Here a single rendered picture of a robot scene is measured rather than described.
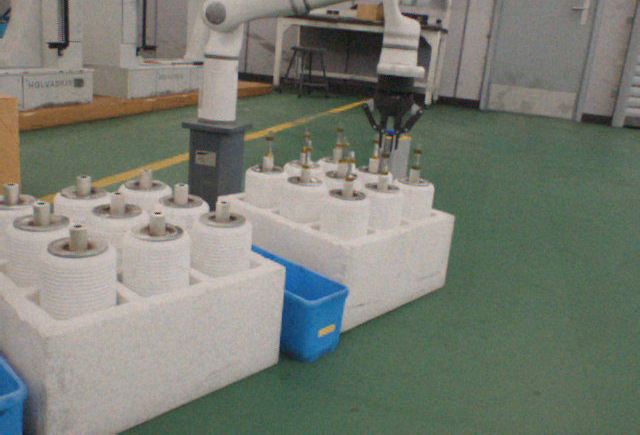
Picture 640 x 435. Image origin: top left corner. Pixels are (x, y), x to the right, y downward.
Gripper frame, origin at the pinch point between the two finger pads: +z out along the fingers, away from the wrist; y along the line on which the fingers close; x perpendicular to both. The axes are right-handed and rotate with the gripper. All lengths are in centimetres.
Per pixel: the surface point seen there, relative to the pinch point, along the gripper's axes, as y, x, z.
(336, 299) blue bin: 8.6, 27.5, 24.0
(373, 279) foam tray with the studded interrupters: 0.9, 12.7, 25.8
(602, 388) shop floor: -40, 30, 35
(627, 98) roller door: -272, -448, 7
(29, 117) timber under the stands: 153, -152, 29
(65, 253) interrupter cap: 45, 53, 10
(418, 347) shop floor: -8.2, 21.6, 35.0
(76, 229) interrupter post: 44, 51, 7
